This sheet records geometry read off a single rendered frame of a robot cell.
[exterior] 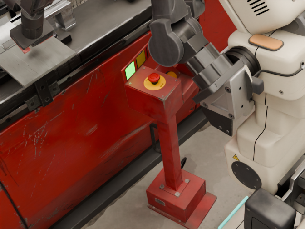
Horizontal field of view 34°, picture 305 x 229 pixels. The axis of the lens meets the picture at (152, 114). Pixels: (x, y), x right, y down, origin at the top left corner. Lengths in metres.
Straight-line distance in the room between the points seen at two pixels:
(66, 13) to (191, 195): 0.92
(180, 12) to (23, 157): 0.92
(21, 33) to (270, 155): 0.73
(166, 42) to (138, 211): 1.34
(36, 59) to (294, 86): 0.75
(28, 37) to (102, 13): 0.49
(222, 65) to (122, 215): 1.35
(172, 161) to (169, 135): 0.16
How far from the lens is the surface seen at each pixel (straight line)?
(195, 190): 2.15
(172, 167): 2.02
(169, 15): 1.02
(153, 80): 1.61
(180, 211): 2.13
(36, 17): 1.30
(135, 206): 2.28
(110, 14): 1.79
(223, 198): 2.27
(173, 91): 1.62
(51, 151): 1.83
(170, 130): 1.84
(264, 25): 1.05
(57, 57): 1.47
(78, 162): 1.96
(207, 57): 1.02
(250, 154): 1.37
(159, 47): 1.04
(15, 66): 1.48
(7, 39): 1.59
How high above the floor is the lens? 1.92
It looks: 48 degrees down
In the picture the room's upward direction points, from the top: 9 degrees counter-clockwise
